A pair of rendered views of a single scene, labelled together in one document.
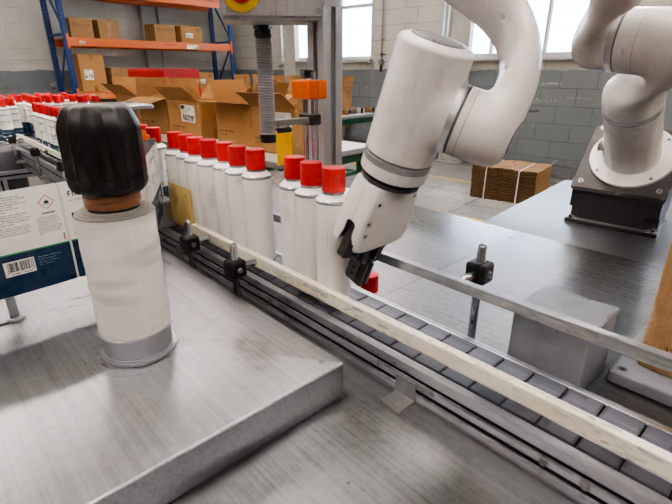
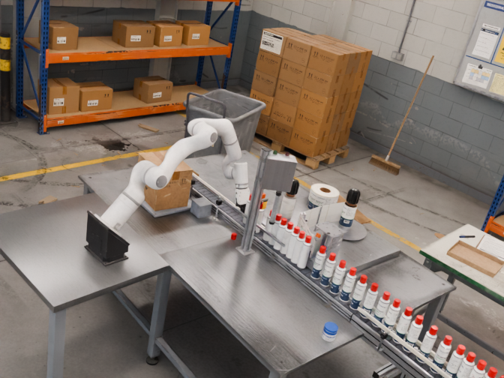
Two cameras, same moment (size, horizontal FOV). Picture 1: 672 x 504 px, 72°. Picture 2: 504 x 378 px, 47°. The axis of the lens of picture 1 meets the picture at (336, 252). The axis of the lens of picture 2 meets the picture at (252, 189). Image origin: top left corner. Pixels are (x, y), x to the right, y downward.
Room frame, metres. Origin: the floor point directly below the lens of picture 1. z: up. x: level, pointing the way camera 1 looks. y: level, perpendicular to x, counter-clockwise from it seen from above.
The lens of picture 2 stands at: (3.85, -0.12, 2.69)
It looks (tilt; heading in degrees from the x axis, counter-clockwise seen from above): 26 degrees down; 178
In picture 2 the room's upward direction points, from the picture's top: 12 degrees clockwise
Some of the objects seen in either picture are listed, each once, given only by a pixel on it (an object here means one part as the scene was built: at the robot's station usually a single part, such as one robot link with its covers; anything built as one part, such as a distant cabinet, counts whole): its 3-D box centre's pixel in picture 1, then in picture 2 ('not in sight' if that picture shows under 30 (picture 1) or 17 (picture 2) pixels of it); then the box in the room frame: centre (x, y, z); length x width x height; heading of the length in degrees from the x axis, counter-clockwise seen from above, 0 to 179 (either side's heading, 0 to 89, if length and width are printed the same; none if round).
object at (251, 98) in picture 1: (291, 116); not in sight; (2.66, 0.25, 0.97); 0.51 x 0.39 x 0.37; 143
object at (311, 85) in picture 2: not in sight; (304, 94); (-3.18, 0.54, 0.70); 1.20 x 0.82 x 1.39; 54
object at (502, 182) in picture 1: (510, 180); not in sight; (4.62, -1.78, 0.16); 0.65 x 0.54 x 0.32; 53
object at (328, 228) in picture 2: (114, 105); (329, 229); (0.99, 0.46, 1.14); 0.14 x 0.11 x 0.01; 43
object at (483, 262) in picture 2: not in sight; (475, 258); (0.41, 1.60, 0.82); 0.34 x 0.24 x 0.03; 54
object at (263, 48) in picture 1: (265, 86); (275, 208); (0.94, 0.13, 1.18); 0.04 x 0.04 x 0.21
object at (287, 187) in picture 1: (296, 219); (258, 217); (0.72, 0.06, 0.98); 0.05 x 0.05 x 0.20
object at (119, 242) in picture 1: (119, 237); (289, 200); (0.50, 0.25, 1.03); 0.09 x 0.09 x 0.30
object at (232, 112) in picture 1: (250, 112); not in sight; (2.96, 0.53, 0.96); 0.53 x 0.45 x 0.37; 140
